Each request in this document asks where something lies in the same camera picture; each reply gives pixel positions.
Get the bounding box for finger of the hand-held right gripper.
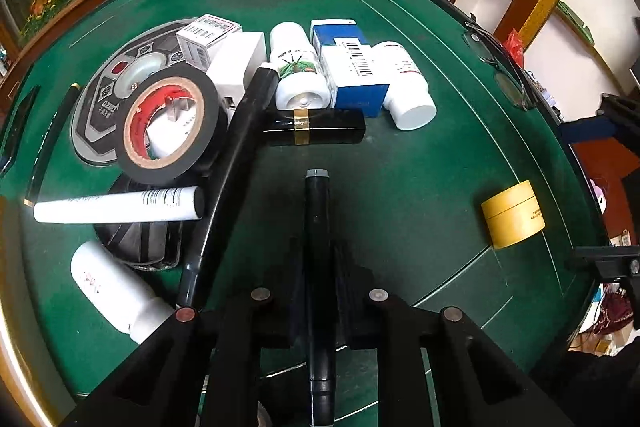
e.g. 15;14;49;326
557;93;640;158
567;246;640;333

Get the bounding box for dark red bag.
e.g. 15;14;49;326
592;292;633;335

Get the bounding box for black pouch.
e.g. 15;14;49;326
95;177;186;270

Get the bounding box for long black stick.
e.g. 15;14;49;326
175;63;280;308

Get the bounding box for white tube black cap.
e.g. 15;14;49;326
32;186;206;224

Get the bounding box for mahjong table control panel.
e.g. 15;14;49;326
69;19;241;168

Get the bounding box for black marker pen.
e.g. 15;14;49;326
304;167;336;427

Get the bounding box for small white barcode box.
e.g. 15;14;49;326
176;14;243;72

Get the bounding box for black electrical tape roll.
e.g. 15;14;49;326
116;68;230;185

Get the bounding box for white bottle green label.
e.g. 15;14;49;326
269;22;332;110

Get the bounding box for white plastic bottle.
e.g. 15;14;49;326
70;241;176;345

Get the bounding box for eyeglasses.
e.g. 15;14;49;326
462;21;538;110

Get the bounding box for red plastic bag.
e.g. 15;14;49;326
502;28;526;68

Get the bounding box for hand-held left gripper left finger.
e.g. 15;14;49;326
60;239;311;427

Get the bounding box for plain white box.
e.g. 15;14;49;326
206;32;266;100

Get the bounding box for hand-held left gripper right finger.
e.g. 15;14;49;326
332;241;576;427

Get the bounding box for white bottle red label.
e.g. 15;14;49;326
372;41;438;131

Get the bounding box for yellow round jar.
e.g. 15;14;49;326
481;180;546;250

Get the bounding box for black lipstick gold band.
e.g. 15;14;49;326
261;108;367;148

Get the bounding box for blue white box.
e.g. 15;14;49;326
310;19;391;118

